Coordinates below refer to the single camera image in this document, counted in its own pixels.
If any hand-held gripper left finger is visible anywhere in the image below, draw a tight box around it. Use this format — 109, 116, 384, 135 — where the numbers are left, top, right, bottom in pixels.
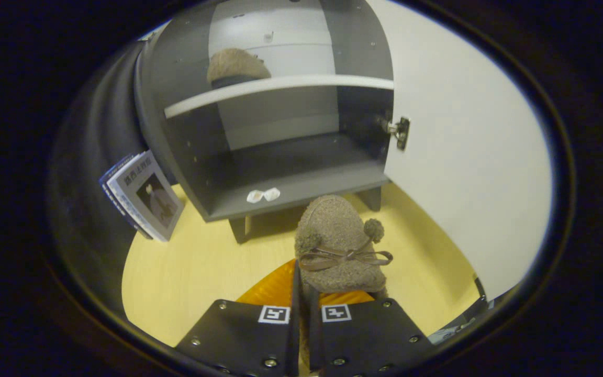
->
175, 259, 301, 377

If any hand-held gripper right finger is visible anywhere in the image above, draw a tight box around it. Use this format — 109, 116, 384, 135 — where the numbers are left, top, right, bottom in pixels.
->
309, 287, 436, 376

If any brown fuzzy shoe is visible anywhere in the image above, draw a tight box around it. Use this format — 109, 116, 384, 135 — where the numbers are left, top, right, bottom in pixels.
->
294, 195, 394, 370
206, 48, 272, 90

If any dark grey shoe cabinet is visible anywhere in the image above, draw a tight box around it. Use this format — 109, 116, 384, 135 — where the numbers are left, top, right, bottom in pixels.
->
134, 0, 412, 244

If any white shoe cabinet door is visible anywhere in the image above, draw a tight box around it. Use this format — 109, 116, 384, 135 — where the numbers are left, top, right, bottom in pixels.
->
367, 0, 552, 302

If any metal door hinge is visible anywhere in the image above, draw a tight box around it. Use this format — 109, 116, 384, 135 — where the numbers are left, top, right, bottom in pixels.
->
382, 116, 411, 151

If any white cabinet shelf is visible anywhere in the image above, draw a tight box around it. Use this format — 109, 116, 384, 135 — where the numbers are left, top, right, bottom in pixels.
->
164, 74, 394, 119

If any stack of books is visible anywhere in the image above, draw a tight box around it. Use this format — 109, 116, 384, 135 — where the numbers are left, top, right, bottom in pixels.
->
99, 150, 185, 242

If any black backdrop cloth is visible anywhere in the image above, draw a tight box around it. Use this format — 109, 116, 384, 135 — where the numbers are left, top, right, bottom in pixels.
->
48, 39, 148, 315

